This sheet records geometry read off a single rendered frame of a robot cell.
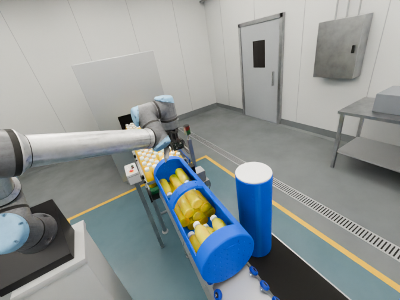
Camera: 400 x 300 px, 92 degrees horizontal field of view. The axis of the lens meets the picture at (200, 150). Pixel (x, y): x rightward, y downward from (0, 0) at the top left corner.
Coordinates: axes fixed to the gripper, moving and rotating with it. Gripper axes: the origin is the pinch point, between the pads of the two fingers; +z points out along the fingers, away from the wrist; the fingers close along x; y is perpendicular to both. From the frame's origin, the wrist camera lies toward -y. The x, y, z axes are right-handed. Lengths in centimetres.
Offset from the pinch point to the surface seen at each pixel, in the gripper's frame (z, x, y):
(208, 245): 18, -7, 47
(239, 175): 36, 45, -3
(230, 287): 47, -3, 53
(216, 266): 30, -7, 50
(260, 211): 64, 51, 13
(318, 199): 138, 170, -13
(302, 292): 124, 59, 51
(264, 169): 36, 64, 3
